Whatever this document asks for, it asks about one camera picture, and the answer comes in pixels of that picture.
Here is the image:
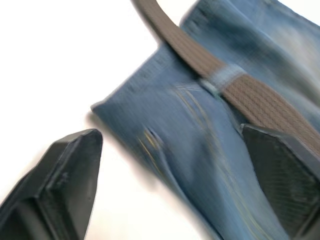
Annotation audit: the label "brown braided belt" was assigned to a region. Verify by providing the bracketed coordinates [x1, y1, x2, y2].
[129, 0, 320, 153]

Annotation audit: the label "blue denim shorts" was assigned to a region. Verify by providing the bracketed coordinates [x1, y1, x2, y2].
[90, 0, 320, 240]

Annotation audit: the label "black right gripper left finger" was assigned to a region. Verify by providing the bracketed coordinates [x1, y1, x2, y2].
[0, 128, 104, 240]

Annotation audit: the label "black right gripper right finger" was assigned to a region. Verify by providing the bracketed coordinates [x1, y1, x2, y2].
[239, 123, 320, 240]

